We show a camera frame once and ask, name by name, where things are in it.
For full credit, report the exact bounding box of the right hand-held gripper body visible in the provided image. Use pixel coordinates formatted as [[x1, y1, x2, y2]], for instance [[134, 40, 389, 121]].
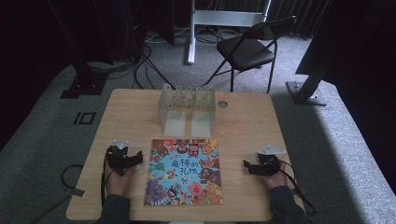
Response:
[[253, 145, 287, 178]]

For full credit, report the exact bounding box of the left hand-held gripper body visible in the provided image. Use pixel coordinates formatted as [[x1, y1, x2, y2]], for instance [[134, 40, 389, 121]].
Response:
[[106, 138, 136, 177]]

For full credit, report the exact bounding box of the colourful picture book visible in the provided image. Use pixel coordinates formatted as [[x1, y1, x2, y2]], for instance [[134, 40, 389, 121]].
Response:
[[143, 138, 224, 206]]

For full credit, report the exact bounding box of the clear acrylic book rack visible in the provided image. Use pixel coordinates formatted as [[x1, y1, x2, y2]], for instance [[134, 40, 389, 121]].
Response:
[[157, 82, 217, 138]]

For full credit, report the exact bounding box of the person's right hand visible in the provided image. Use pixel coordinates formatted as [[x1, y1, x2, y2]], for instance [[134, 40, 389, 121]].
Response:
[[262, 160, 290, 190]]

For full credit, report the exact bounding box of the person's left hand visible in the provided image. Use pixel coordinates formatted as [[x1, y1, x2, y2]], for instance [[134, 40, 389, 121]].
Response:
[[104, 163, 137, 198]]

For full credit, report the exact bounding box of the black stand with metal base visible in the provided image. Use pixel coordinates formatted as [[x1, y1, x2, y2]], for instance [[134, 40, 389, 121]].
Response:
[[285, 0, 335, 107]]

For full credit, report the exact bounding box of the black folding chair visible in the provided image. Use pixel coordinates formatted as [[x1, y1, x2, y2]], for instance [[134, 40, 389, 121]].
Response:
[[203, 15, 298, 94]]

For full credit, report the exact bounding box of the dark grey curtain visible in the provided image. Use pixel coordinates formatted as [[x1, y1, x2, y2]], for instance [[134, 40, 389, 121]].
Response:
[[268, 0, 332, 39]]

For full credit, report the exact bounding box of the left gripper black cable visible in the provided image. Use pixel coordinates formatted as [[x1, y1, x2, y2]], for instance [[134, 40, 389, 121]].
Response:
[[99, 150, 117, 208]]

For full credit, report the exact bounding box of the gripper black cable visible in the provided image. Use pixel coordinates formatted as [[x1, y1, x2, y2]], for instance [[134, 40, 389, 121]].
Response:
[[274, 160, 320, 216], [99, 150, 117, 208]]

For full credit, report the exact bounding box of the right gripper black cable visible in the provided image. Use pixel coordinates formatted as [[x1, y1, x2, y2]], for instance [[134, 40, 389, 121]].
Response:
[[274, 160, 320, 216]]

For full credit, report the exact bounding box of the black looped floor cable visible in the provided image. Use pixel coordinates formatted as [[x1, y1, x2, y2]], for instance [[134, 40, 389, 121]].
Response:
[[30, 163, 84, 224]]

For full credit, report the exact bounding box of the black floor cables bundle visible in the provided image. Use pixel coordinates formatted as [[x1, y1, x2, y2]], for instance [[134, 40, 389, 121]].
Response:
[[86, 42, 176, 91]]

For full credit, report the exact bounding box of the white metal desk frame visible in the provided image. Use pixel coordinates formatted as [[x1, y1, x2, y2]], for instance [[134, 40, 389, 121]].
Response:
[[186, 0, 272, 65]]

